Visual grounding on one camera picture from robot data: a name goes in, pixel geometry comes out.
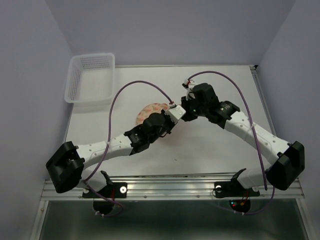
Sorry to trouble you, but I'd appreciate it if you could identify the floral mesh laundry bag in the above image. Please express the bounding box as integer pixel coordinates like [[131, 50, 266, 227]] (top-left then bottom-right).
[[136, 103, 169, 125]]

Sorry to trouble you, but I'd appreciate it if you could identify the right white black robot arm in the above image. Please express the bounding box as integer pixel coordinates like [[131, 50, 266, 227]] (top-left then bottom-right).
[[181, 81, 305, 195]]

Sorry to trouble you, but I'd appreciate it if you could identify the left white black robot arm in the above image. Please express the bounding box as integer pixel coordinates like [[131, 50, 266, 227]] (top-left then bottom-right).
[[45, 110, 182, 194]]

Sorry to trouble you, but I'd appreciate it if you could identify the white perforated plastic basket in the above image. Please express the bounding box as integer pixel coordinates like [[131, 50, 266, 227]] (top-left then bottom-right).
[[64, 53, 116, 106]]

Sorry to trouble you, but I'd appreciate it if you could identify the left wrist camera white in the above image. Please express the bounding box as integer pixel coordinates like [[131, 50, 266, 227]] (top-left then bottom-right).
[[165, 105, 186, 124]]

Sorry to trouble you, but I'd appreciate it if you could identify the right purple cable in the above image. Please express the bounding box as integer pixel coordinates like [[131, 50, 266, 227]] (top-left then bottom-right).
[[186, 71, 276, 216]]

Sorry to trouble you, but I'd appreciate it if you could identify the purple cable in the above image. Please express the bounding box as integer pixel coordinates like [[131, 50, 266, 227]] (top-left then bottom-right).
[[186, 71, 276, 216], [83, 80, 176, 218]]

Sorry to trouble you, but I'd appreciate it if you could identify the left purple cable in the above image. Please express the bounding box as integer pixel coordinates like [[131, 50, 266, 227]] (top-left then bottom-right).
[[83, 80, 176, 218]]

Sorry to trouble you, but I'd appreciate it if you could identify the aluminium mounting rail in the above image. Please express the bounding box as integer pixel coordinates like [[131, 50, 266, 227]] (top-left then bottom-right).
[[41, 172, 305, 201]]

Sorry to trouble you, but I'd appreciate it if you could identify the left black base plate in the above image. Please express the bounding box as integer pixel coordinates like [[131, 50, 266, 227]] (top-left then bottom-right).
[[98, 182, 128, 199]]

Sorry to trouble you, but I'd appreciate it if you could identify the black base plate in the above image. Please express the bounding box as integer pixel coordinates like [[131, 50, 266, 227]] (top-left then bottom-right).
[[98, 182, 128, 199], [212, 180, 260, 199]]

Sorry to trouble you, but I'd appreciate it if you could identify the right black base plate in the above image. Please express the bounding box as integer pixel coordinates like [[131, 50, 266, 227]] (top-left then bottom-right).
[[212, 180, 260, 199]]

